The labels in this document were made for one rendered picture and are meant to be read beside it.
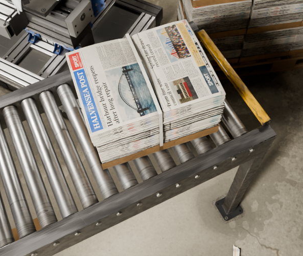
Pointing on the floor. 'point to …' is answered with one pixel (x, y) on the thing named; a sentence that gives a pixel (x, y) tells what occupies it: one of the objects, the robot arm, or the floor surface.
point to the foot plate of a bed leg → (226, 212)
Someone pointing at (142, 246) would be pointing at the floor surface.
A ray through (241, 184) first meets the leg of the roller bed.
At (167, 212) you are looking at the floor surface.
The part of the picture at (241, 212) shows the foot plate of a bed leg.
